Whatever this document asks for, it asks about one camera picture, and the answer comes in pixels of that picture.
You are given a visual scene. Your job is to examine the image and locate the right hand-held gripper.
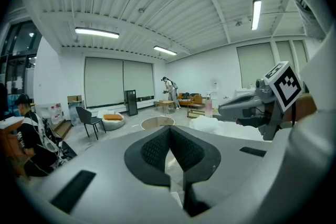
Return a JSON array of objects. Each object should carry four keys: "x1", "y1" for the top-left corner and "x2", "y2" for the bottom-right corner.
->
[{"x1": 217, "y1": 61, "x2": 302, "y2": 141}]

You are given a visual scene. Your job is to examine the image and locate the dark blue chair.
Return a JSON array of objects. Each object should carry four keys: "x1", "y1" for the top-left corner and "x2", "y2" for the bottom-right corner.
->
[{"x1": 75, "y1": 106, "x2": 107, "y2": 141}]

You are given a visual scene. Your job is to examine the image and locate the wooden shelf cart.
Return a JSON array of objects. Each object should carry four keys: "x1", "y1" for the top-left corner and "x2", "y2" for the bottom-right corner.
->
[{"x1": 186, "y1": 97, "x2": 207, "y2": 119}]

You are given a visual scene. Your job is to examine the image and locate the orange cushion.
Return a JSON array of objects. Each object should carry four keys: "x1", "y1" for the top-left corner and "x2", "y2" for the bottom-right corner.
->
[{"x1": 103, "y1": 113, "x2": 124, "y2": 121}]

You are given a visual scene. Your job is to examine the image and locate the brown wooden step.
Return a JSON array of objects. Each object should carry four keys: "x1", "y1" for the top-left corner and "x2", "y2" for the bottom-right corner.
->
[{"x1": 49, "y1": 120, "x2": 73, "y2": 140}]

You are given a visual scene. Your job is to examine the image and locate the grey roller blind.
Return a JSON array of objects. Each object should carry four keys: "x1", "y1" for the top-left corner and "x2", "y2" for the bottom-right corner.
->
[
  {"x1": 122, "y1": 60, "x2": 155, "y2": 100},
  {"x1": 84, "y1": 57, "x2": 124, "y2": 109},
  {"x1": 275, "y1": 40, "x2": 295, "y2": 71},
  {"x1": 236, "y1": 42, "x2": 276, "y2": 89}
]

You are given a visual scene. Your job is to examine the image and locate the white towel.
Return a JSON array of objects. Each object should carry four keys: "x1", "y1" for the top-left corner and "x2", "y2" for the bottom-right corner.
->
[{"x1": 188, "y1": 115, "x2": 266, "y2": 141}]

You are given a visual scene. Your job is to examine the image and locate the brown wooden desk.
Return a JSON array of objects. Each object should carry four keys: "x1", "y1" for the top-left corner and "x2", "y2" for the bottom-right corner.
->
[{"x1": 0, "y1": 116, "x2": 28, "y2": 176}]

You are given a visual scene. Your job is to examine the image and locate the long ceiling light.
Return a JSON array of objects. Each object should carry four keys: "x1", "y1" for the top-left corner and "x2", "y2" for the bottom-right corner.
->
[
  {"x1": 153, "y1": 45, "x2": 178, "y2": 56},
  {"x1": 75, "y1": 26, "x2": 120, "y2": 39},
  {"x1": 251, "y1": 0, "x2": 263, "y2": 31}
]

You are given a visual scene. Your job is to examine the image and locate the clear jugs with red labels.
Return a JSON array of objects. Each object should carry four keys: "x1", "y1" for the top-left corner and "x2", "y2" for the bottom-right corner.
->
[{"x1": 48, "y1": 102, "x2": 64, "y2": 124}]

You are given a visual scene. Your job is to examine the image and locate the person's right forearm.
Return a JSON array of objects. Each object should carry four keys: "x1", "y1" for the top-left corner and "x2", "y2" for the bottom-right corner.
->
[{"x1": 282, "y1": 93, "x2": 317, "y2": 124}]

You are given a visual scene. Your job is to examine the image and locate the wooden coffee table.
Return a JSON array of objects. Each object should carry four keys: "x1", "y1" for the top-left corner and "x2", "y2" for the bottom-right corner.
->
[{"x1": 154, "y1": 99, "x2": 175, "y2": 113}]

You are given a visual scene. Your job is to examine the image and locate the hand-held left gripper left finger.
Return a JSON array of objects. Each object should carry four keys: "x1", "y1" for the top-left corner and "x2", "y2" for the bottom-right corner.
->
[{"x1": 36, "y1": 125, "x2": 191, "y2": 222}]

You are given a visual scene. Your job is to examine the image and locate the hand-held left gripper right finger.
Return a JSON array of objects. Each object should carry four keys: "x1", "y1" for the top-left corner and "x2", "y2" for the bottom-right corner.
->
[{"x1": 170, "y1": 125, "x2": 289, "y2": 218}]

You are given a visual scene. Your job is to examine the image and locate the round beige basket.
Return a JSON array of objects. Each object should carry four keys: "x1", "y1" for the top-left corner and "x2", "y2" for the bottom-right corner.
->
[{"x1": 141, "y1": 116, "x2": 176, "y2": 131}]

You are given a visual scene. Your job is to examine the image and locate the round grey beanbag bed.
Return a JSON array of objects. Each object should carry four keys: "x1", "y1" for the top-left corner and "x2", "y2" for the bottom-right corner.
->
[{"x1": 97, "y1": 110, "x2": 126, "y2": 131}]

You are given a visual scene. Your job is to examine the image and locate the blue-grey canvas painting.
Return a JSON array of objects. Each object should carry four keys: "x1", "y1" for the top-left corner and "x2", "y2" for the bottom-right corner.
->
[{"x1": 67, "y1": 100, "x2": 86, "y2": 126}]

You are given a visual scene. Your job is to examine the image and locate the orange sofa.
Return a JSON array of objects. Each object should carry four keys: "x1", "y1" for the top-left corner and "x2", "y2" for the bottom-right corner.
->
[{"x1": 177, "y1": 92, "x2": 207, "y2": 107}]

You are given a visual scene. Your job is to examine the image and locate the black tower appliance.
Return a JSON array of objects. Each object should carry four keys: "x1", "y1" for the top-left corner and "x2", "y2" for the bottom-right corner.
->
[{"x1": 123, "y1": 89, "x2": 139, "y2": 117}]

